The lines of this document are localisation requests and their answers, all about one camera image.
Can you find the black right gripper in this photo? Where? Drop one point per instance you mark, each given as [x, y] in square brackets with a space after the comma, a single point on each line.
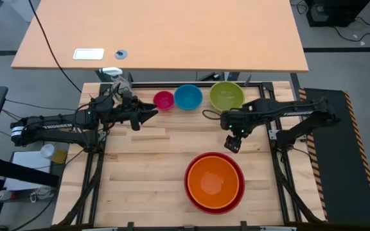
[236, 122]

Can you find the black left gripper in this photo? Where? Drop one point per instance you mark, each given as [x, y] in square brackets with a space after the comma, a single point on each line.
[124, 110]

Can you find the small pink bowl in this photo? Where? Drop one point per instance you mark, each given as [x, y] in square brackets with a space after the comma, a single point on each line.
[163, 100]

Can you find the blue bowl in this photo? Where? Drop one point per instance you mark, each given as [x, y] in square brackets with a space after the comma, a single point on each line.
[188, 97]

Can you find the green bowl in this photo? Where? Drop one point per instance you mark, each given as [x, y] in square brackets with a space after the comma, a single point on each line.
[226, 94]

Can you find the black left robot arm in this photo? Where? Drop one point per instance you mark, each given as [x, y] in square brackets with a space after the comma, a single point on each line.
[53, 126]

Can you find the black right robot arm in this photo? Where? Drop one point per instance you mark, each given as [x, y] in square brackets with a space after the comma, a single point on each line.
[287, 110]

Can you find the orange bowl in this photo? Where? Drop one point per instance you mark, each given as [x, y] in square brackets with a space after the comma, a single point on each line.
[213, 182]

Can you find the large red bowl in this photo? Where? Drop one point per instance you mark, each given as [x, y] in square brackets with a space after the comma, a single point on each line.
[242, 187]

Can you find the clear spray bottle white trigger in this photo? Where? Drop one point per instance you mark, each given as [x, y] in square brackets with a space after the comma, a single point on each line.
[111, 71]

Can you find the black desk foot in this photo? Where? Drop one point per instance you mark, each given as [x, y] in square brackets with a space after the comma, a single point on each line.
[218, 76]

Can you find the light wooden desk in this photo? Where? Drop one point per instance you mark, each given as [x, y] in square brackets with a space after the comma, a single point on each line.
[172, 32]

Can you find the yellow packet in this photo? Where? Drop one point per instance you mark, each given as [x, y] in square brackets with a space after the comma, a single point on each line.
[59, 157]

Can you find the clear plastic cup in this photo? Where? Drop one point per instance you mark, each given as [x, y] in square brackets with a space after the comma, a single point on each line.
[47, 150]

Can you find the black mat hazard stripe edges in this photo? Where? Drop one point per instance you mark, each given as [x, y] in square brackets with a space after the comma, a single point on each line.
[339, 167]

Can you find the white box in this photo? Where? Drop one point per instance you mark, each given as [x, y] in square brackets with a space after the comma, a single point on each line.
[27, 167]

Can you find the black equipment case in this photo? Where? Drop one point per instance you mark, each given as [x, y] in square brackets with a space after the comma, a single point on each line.
[332, 13]

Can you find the black aluminium table frame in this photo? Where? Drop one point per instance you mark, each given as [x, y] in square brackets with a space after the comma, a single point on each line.
[281, 179]

